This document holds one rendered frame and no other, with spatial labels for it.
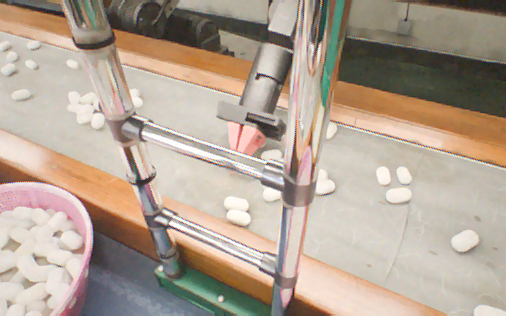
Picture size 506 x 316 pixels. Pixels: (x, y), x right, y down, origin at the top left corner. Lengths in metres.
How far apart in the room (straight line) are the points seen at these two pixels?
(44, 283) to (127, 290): 0.10
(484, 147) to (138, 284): 0.58
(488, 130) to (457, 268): 0.29
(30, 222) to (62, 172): 0.08
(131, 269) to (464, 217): 0.48
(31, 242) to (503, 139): 0.73
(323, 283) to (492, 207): 0.30
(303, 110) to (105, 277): 0.43
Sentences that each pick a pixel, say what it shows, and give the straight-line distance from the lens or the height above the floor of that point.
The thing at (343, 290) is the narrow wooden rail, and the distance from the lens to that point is 0.40.
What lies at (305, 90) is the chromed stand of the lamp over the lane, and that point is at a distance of 0.16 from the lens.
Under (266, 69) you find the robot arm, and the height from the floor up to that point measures 0.88.
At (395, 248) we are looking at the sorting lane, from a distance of 0.48.
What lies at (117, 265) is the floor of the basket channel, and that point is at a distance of 0.54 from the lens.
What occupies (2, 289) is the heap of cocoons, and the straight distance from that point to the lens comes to 0.51.
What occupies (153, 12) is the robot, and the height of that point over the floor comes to 0.76.
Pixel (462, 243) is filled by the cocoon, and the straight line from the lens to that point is 0.50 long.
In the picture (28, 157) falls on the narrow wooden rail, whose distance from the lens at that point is 0.63.
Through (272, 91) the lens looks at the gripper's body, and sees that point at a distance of 0.50.
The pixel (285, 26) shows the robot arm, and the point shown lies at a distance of 0.52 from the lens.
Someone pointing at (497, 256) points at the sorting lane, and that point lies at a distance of 0.54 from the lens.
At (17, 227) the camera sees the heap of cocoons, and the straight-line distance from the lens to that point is 0.56.
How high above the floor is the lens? 1.12
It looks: 43 degrees down
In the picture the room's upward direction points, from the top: straight up
